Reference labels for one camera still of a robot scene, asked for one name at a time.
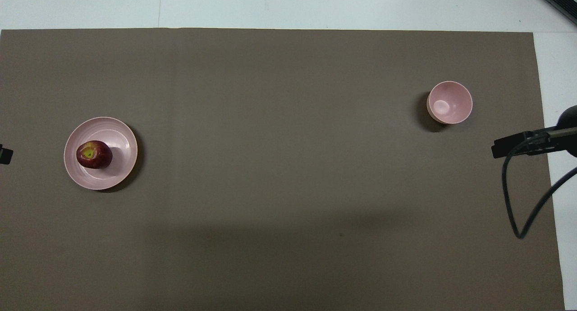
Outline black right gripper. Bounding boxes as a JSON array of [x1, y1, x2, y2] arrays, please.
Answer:
[[491, 105, 577, 159]]

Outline red apple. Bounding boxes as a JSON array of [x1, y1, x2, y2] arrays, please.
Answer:
[[76, 140, 113, 169]]

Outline pink bowl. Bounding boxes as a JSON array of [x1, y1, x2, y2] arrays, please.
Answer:
[[427, 81, 473, 125]]

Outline pink plate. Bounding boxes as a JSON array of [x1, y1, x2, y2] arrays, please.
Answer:
[[64, 117, 138, 191]]

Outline brown table mat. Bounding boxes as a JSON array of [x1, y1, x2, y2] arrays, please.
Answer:
[[0, 28, 565, 311]]

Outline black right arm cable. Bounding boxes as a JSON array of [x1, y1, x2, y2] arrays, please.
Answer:
[[502, 127, 577, 240]]

